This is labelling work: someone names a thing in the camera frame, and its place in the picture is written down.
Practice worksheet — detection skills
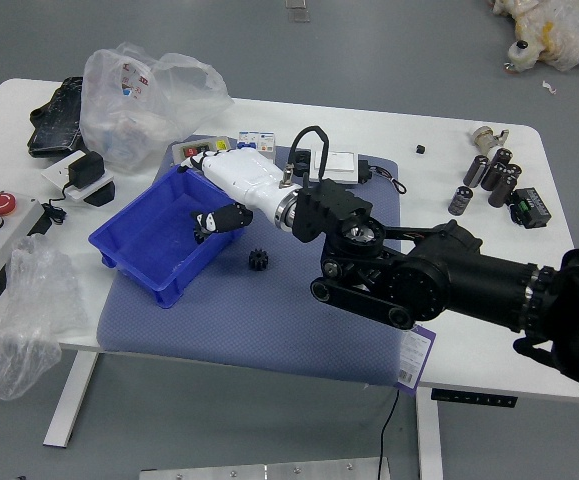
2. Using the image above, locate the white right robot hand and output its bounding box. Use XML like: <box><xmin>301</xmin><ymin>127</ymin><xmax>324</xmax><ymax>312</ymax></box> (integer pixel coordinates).
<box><xmin>176</xmin><ymin>148</ymin><xmax>303</xmax><ymax>236</ymax></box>

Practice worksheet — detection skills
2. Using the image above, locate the blue plastic box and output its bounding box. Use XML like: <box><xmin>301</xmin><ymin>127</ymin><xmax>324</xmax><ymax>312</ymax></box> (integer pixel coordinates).
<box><xmin>87</xmin><ymin>163</ymin><xmax>248</xmax><ymax>308</ymax></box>

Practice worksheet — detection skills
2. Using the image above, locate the white circuit breaker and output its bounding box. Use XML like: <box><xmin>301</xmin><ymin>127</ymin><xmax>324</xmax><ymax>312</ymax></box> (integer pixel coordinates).
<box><xmin>236</xmin><ymin>130</ymin><xmax>277</xmax><ymax>162</ymax></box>

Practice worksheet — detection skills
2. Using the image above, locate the large clear plastic bag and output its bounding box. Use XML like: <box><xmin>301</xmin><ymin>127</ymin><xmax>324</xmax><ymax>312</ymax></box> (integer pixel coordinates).
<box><xmin>78</xmin><ymin>42</ymin><xmax>235</xmax><ymax>175</ymax></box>

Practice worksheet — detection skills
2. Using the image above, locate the blue-grey cushion mat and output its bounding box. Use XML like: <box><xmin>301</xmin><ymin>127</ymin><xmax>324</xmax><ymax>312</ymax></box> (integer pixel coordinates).
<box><xmin>96</xmin><ymin>144</ymin><xmax>404</xmax><ymax>385</ymax></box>

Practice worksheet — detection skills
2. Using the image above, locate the black power adapter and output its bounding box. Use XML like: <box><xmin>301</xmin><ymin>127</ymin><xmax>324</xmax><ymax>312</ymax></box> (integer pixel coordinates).
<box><xmin>67</xmin><ymin>151</ymin><xmax>106</xmax><ymax>190</ymax></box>

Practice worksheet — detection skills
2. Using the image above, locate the beige metal connector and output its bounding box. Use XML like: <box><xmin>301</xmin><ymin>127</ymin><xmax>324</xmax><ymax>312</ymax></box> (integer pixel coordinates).
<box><xmin>470</xmin><ymin>126</ymin><xmax>511</xmax><ymax>151</ymax></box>

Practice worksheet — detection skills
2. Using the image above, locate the purple and white label tag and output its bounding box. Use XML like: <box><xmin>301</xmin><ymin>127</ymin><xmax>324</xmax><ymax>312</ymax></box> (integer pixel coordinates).
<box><xmin>396</xmin><ymin>324</ymin><xmax>438</xmax><ymax>396</ymax></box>

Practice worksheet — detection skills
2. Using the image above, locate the crumpled clear plastic wrap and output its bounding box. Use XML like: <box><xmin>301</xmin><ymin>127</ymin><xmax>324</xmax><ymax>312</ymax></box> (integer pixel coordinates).
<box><xmin>0</xmin><ymin>233</ymin><xmax>90</xmax><ymax>401</ymax></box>

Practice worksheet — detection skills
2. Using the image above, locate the white table leg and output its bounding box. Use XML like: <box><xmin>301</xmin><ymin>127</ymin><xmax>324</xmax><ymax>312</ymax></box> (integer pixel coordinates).
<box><xmin>415</xmin><ymin>387</ymin><xmax>444</xmax><ymax>480</ymax></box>
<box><xmin>42</xmin><ymin>349</ymin><xmax>101</xmax><ymax>448</ymax></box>

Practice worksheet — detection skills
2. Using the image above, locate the black module with green terminals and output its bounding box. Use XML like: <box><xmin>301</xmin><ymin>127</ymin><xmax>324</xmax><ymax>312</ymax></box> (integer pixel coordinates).
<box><xmin>507</xmin><ymin>186</ymin><xmax>554</xmax><ymax>230</ymax></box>

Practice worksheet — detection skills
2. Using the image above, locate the black table control panel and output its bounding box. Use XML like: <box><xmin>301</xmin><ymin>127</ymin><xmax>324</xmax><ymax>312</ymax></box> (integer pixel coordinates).
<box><xmin>430</xmin><ymin>387</ymin><xmax>519</xmax><ymax>409</ymax></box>

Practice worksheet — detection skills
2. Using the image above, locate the plastic-wrapped plush toy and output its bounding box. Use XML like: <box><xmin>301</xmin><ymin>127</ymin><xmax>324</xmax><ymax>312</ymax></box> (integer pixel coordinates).
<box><xmin>486</xmin><ymin>0</ymin><xmax>579</xmax><ymax>76</ymax></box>

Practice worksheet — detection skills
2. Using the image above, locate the grey two-button switch box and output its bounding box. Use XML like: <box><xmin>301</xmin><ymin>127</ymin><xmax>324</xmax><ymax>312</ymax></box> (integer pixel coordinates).
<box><xmin>170</xmin><ymin>138</ymin><xmax>233</xmax><ymax>169</ymax></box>

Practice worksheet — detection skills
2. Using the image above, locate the white wall switch panel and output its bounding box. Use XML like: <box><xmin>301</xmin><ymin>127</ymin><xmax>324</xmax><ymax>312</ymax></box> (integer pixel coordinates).
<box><xmin>310</xmin><ymin>148</ymin><xmax>359</xmax><ymax>185</ymax></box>

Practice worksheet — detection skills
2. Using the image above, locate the small black module with wires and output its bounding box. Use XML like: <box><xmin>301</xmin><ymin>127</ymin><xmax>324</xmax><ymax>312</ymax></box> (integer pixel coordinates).
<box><xmin>356</xmin><ymin>158</ymin><xmax>408</xmax><ymax>194</ymax></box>

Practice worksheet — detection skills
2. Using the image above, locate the black adapter cord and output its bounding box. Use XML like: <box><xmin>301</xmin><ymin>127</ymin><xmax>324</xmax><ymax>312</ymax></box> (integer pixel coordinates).
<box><xmin>41</xmin><ymin>184</ymin><xmax>69</xmax><ymax>225</ymax></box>

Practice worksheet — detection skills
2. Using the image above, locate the black hanging cable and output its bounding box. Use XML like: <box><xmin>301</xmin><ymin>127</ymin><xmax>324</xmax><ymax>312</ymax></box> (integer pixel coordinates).
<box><xmin>377</xmin><ymin>387</ymin><xmax>401</xmax><ymax>480</ymax></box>

